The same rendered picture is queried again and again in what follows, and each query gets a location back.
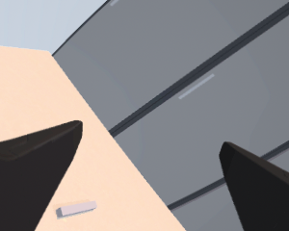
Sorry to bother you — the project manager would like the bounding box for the grey rectangular bar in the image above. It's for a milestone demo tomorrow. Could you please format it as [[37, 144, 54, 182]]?
[[56, 200, 97, 218]]

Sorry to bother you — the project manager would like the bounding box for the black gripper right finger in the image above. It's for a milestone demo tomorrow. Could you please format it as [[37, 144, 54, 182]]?
[[219, 141, 289, 231]]

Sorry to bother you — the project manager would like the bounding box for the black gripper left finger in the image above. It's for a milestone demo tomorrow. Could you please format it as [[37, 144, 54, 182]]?
[[0, 120, 83, 231]]

